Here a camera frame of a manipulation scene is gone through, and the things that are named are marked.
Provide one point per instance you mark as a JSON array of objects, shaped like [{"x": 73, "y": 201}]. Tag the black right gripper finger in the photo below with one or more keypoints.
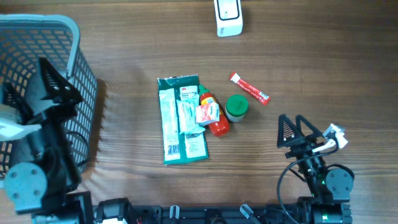
[
  {"x": 316, "y": 133},
  {"x": 288, "y": 134}
]

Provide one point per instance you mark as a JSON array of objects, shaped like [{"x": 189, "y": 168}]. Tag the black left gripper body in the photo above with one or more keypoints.
[{"x": 63, "y": 110}]

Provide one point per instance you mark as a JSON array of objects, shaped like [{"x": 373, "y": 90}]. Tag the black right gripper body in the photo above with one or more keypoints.
[{"x": 304, "y": 149}]

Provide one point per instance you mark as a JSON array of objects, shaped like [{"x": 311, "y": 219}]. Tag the red stick sachet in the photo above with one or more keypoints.
[{"x": 263, "y": 98}]

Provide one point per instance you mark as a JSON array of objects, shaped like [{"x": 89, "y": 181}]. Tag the green lid jar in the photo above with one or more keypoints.
[{"x": 236, "y": 108}]

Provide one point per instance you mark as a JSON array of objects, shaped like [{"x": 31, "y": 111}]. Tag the red green sauce bottle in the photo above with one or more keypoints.
[{"x": 220, "y": 127}]

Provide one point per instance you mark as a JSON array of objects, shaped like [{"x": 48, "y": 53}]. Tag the red white tissue pack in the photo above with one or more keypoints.
[{"x": 207, "y": 114}]

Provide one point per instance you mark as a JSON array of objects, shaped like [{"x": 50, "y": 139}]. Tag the light green wipes pack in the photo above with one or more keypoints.
[{"x": 188, "y": 118}]

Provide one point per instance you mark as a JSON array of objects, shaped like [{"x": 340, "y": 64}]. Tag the green 3M package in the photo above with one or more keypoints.
[{"x": 179, "y": 148}]

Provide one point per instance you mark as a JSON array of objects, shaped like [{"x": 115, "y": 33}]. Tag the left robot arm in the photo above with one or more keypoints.
[{"x": 44, "y": 185}]

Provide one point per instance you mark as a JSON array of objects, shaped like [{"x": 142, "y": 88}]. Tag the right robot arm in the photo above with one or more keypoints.
[{"x": 330, "y": 185}]

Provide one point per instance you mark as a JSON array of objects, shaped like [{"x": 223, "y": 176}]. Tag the white barcode scanner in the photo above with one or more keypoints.
[{"x": 229, "y": 17}]

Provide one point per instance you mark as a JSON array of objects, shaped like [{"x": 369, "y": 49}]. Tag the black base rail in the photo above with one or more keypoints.
[{"x": 269, "y": 214}]

